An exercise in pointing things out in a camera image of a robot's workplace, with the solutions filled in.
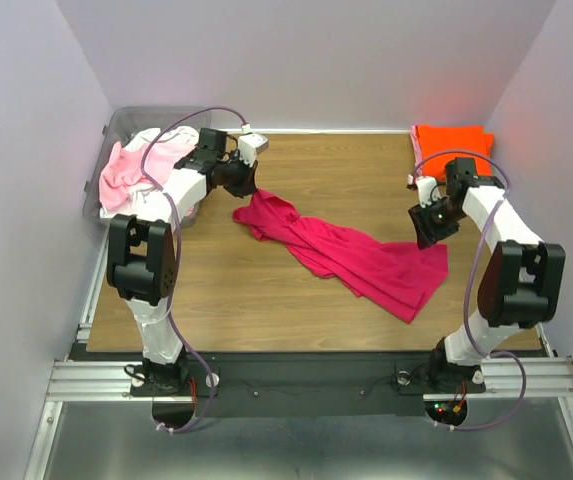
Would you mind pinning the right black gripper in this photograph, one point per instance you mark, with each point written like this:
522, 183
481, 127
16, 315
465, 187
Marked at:
426, 232

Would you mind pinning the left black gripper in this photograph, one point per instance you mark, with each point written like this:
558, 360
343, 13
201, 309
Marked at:
247, 184

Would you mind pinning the magenta t shirt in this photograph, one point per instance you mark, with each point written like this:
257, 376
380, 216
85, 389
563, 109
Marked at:
398, 277

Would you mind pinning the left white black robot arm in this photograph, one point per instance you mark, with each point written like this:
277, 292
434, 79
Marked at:
144, 250

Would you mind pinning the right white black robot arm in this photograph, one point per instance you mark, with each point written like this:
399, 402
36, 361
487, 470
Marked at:
521, 284

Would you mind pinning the folded orange t shirt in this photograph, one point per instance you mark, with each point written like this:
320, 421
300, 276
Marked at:
444, 144

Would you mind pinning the folded pink t shirt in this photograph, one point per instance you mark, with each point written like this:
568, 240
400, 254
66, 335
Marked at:
414, 136

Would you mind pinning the white t shirt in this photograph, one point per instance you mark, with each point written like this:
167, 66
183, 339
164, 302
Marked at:
145, 195

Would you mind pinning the clear plastic bin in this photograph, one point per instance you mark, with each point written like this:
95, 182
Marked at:
122, 126

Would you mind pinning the small circuit board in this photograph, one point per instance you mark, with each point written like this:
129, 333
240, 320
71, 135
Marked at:
449, 411

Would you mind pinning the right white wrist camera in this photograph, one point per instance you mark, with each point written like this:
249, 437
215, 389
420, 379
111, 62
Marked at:
427, 189

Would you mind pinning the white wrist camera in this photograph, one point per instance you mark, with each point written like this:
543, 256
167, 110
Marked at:
251, 144
427, 189

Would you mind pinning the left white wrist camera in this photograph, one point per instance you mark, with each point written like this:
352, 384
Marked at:
251, 144

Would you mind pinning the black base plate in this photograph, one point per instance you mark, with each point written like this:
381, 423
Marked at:
257, 385

